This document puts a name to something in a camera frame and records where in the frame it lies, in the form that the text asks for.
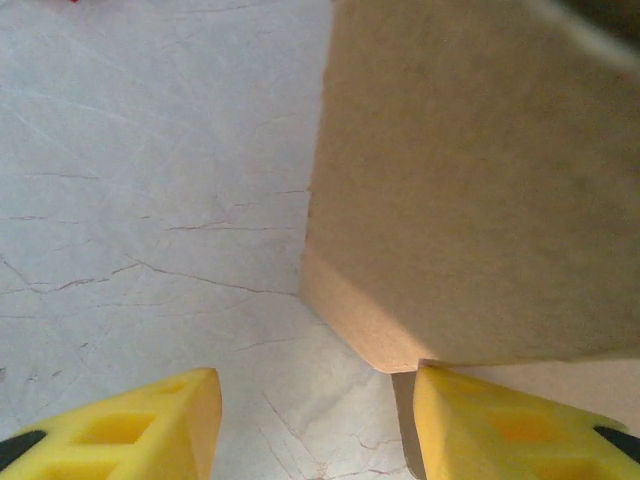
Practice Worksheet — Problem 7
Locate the small brown cardboard box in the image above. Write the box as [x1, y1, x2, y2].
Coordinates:
[298, 0, 640, 480]

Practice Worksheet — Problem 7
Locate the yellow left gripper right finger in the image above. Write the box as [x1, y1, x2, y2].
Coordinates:
[412, 366, 640, 480]

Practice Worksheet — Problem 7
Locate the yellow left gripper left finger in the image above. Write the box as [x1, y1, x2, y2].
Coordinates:
[0, 367, 223, 480]

